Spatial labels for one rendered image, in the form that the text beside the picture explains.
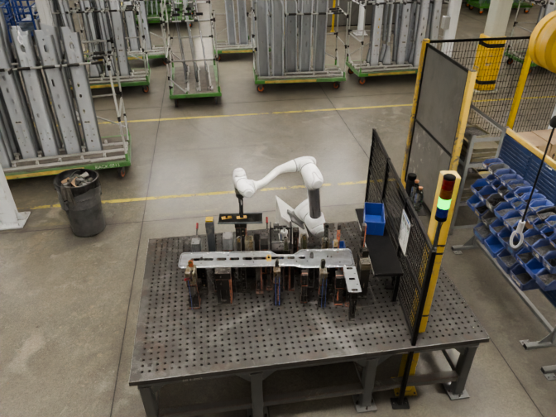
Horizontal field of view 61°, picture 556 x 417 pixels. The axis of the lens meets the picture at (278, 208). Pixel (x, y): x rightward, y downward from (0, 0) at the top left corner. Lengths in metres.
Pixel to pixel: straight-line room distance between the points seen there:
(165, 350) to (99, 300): 1.73
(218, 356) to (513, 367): 2.57
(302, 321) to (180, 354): 0.92
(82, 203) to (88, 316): 1.43
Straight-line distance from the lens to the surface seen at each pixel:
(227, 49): 12.52
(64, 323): 5.08
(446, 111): 5.56
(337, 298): 3.79
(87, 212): 5.93
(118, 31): 10.63
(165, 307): 3.90
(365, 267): 3.70
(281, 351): 3.50
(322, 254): 3.82
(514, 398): 4.53
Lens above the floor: 3.37
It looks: 33 degrees down
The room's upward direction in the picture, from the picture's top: straight up
